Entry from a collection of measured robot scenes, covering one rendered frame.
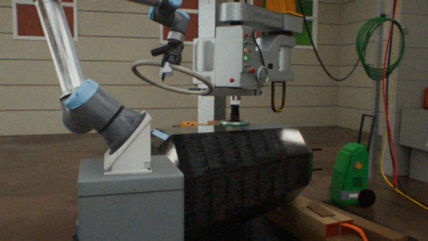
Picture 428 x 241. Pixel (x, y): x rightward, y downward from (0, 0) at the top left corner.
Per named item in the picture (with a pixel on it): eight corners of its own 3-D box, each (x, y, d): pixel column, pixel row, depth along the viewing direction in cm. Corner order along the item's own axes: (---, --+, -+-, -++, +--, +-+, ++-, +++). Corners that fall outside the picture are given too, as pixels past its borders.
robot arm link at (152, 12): (156, -4, 203) (178, 6, 209) (148, 6, 213) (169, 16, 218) (153, 11, 200) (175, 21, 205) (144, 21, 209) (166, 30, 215)
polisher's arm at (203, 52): (186, 71, 364) (186, 43, 361) (206, 71, 393) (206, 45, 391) (261, 71, 327) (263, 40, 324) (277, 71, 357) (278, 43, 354)
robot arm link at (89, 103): (103, 128, 155) (66, 98, 150) (91, 136, 169) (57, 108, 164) (126, 100, 162) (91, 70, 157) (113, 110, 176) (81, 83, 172)
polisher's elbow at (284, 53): (263, 71, 334) (264, 47, 332) (272, 71, 351) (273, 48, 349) (285, 71, 325) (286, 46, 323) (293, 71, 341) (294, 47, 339)
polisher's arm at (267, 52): (273, 92, 354) (275, 36, 348) (297, 93, 340) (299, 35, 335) (225, 95, 295) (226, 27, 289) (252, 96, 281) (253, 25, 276)
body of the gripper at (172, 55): (176, 63, 206) (182, 41, 209) (160, 59, 207) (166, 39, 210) (179, 68, 214) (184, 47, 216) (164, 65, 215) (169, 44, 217)
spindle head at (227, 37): (241, 89, 314) (243, 31, 309) (266, 90, 301) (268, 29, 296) (214, 90, 285) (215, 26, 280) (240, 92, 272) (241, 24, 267)
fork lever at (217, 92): (241, 94, 312) (241, 88, 311) (263, 96, 300) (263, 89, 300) (182, 95, 256) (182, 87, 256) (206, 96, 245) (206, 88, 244)
